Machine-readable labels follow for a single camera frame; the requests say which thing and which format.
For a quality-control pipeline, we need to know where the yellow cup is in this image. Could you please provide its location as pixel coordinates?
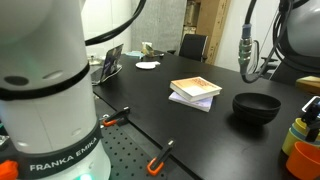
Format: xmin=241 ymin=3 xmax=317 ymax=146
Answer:
xmin=291 ymin=118 xmax=307 ymax=139
xmin=282 ymin=131 xmax=299 ymax=156

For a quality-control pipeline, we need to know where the orange plastic cup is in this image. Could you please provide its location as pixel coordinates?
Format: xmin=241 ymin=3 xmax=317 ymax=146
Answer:
xmin=286 ymin=142 xmax=320 ymax=180

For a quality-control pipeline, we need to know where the blue plastic cup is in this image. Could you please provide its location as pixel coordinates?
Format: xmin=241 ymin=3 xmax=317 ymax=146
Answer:
xmin=289 ymin=128 xmax=320 ymax=146

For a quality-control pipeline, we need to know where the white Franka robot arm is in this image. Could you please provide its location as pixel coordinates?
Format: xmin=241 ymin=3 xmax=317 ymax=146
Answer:
xmin=0 ymin=0 xmax=309 ymax=180

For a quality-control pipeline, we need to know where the black office chair right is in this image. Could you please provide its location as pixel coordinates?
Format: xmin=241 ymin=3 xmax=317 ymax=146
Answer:
xmin=270 ymin=63 xmax=320 ymax=88

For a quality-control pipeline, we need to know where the black office chair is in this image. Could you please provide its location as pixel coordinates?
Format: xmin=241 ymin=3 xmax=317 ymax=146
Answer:
xmin=178 ymin=34 xmax=207 ymax=62
xmin=270 ymin=63 xmax=320 ymax=88

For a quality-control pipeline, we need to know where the black bowl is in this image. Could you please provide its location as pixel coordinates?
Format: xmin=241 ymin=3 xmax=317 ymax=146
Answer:
xmin=232 ymin=93 xmax=281 ymax=125

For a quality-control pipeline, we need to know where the grey office chair back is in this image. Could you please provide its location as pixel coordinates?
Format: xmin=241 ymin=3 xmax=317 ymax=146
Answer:
xmin=246 ymin=39 xmax=279 ymax=80

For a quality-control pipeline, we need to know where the white book underneath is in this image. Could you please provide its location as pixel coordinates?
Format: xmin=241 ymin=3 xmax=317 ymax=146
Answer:
xmin=169 ymin=92 xmax=213 ymax=112

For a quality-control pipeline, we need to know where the orange cover book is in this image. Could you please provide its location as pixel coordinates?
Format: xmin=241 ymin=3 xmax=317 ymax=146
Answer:
xmin=170 ymin=77 xmax=222 ymax=102

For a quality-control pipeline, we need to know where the black office chair far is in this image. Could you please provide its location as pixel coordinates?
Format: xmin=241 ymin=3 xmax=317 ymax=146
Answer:
xmin=178 ymin=34 xmax=207 ymax=62

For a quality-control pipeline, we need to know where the cardboard box tall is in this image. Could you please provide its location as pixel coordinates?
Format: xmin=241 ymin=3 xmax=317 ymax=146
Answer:
xmin=196 ymin=0 xmax=231 ymax=65

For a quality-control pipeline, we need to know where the near black orange clamp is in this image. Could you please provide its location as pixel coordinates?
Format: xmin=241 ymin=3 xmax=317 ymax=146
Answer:
xmin=146 ymin=139 xmax=175 ymax=176

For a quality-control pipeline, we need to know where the black orange clamp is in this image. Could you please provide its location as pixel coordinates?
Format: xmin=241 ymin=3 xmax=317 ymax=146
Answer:
xmin=102 ymin=107 xmax=130 ymax=127
xmin=146 ymin=139 xmax=175 ymax=176

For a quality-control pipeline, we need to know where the white paper plate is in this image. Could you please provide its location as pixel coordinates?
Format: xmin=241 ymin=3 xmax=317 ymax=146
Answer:
xmin=135 ymin=61 xmax=161 ymax=70

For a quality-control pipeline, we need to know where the items pile on table end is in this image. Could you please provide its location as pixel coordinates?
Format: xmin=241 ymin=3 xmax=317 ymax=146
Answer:
xmin=126 ymin=42 xmax=164 ymax=59

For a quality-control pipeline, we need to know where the far black orange clamp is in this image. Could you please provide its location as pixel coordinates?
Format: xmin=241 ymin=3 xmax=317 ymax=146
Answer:
xmin=102 ymin=107 xmax=130 ymax=127

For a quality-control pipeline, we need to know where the open laptop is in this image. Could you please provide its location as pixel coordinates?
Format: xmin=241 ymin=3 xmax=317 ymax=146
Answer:
xmin=91 ymin=45 xmax=123 ymax=85

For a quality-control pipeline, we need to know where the tablet with white frame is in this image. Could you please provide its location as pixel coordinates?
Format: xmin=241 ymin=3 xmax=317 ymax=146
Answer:
xmin=302 ymin=96 xmax=320 ymax=112

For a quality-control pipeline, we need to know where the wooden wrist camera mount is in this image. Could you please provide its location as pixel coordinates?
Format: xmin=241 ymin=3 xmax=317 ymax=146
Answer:
xmin=295 ymin=76 xmax=320 ymax=95

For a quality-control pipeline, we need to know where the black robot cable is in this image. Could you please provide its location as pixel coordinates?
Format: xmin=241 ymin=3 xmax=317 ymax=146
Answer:
xmin=84 ymin=0 xmax=320 ymax=84

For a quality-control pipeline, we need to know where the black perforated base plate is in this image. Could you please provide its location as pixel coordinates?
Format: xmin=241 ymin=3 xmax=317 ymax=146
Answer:
xmin=101 ymin=125 xmax=189 ymax=180

